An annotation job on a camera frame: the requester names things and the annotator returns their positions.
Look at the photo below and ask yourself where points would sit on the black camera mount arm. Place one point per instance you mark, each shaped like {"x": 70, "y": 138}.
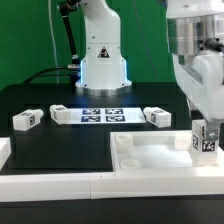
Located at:
{"x": 65, "y": 8}

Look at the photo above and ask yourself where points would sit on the white left fence bar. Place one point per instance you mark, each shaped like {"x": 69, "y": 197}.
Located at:
{"x": 5, "y": 151}

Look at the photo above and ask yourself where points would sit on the white square tabletop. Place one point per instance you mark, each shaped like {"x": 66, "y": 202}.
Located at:
{"x": 157, "y": 150}

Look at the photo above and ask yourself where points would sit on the white sheet with fiducial markers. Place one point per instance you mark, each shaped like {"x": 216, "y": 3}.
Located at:
{"x": 105, "y": 116}

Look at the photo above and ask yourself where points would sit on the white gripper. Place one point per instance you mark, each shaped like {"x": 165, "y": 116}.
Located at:
{"x": 201, "y": 78}

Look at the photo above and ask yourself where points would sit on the white fence bar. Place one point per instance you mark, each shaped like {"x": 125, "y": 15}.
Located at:
{"x": 142, "y": 183}
{"x": 5, "y": 151}

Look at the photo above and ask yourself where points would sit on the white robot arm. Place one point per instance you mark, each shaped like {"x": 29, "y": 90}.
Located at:
{"x": 195, "y": 33}

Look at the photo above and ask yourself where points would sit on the white front fence bar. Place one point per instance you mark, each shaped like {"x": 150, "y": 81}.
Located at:
{"x": 142, "y": 183}

